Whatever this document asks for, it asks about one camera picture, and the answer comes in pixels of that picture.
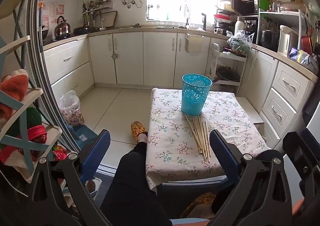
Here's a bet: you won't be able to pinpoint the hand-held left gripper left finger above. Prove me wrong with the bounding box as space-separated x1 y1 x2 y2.
25 129 112 226

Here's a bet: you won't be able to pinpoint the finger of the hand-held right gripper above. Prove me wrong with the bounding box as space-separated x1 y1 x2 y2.
283 132 320 206
301 128 320 164

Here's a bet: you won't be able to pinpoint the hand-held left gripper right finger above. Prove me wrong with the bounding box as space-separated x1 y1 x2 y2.
209 129 294 226

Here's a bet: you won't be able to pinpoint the pile of wooden chopsticks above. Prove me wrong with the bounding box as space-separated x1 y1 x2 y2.
185 115 212 163

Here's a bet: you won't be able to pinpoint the blue perforated plastic basket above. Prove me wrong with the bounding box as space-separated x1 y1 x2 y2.
181 74 213 116

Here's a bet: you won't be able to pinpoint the blue cardboard box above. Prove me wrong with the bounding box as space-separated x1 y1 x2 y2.
66 125 99 150

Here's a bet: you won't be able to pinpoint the white panelled drawer cabinet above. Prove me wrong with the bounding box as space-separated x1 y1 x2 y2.
244 46 315 149

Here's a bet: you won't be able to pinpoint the red floral bag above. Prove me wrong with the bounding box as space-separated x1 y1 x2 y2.
51 145 68 161

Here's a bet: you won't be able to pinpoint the small grey table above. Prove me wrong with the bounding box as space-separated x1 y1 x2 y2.
160 175 229 186

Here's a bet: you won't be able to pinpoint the floral plastic bag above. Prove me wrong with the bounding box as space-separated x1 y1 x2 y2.
58 90 85 126

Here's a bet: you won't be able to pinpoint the yellow floral slipper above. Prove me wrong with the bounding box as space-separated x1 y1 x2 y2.
131 121 148 139
180 192 217 219

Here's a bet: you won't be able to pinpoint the person's left leg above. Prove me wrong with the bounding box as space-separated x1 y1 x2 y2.
100 133 173 226

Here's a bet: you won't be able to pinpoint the blue snack bag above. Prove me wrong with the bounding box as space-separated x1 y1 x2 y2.
289 47 319 74

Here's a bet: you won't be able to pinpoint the white floral tablecloth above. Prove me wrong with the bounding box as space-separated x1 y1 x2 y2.
144 88 266 190

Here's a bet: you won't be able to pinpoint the red pouch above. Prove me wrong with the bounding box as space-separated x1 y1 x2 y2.
26 126 48 145

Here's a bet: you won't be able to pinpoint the red pan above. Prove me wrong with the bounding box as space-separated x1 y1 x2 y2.
301 35 313 54

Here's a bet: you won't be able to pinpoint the green knitted cloth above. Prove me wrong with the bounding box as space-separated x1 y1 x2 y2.
7 107 43 139

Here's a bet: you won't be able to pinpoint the white electric water boiler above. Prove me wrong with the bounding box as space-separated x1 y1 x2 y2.
277 25 299 57

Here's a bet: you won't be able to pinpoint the dark cooking pot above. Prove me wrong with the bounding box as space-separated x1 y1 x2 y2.
259 30 280 52

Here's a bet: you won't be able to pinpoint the white and teal shelf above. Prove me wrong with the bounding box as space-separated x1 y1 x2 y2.
0 0 63 184

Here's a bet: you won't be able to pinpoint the white rolling cart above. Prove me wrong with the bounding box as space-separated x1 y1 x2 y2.
206 42 248 94

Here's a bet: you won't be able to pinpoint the plastic bag of vegetables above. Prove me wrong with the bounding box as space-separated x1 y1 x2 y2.
226 31 253 54

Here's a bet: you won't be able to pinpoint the white counter shelf rack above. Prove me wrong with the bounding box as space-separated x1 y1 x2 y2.
256 9 307 54

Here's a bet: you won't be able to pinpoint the orange plush cloth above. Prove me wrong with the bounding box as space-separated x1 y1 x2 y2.
0 69 29 116

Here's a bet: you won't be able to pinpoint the white thermos jug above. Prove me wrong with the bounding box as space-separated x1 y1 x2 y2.
235 17 247 35

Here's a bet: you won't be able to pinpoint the white door cabinets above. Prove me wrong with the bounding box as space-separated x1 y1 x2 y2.
87 30 213 88

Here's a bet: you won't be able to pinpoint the white hanging door bin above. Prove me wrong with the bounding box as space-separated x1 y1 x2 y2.
184 34 205 56

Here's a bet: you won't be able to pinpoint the green box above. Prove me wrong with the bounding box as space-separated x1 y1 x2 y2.
257 0 272 12

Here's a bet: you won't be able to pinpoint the black wok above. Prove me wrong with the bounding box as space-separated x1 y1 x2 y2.
73 26 90 35

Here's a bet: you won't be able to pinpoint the microwave oven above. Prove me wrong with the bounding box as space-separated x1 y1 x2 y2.
231 0 260 15

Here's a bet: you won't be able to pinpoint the steel kettle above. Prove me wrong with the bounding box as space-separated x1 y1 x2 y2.
54 16 72 37

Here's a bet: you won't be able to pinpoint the stack of dishes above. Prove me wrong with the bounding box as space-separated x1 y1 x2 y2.
214 4 235 35

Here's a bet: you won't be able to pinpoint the dark framed board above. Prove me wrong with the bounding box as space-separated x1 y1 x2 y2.
96 11 118 29

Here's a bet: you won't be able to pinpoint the chrome kitchen faucet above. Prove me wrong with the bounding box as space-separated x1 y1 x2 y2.
179 4 192 29

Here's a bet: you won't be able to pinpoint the orange topped mop handle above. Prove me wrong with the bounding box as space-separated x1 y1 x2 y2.
38 2 43 47

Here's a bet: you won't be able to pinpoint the wall utensil rack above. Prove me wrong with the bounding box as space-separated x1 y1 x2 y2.
82 0 113 14

